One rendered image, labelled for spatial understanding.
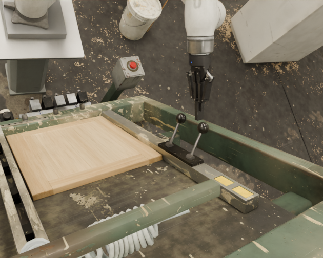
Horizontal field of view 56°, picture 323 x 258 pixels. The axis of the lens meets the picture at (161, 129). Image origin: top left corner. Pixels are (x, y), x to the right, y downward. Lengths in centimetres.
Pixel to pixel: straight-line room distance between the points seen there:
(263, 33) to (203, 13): 239
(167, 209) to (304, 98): 373
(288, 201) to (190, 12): 64
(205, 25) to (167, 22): 229
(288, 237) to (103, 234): 37
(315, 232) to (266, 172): 45
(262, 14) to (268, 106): 97
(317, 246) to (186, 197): 29
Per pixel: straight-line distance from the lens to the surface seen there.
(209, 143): 124
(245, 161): 113
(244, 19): 359
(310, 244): 63
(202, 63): 105
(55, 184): 98
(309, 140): 385
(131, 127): 130
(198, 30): 102
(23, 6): 174
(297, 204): 98
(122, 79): 169
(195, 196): 42
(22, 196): 85
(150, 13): 277
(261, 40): 339
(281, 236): 63
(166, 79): 293
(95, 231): 37
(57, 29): 185
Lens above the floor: 230
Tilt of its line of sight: 59 degrees down
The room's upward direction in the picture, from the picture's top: 53 degrees clockwise
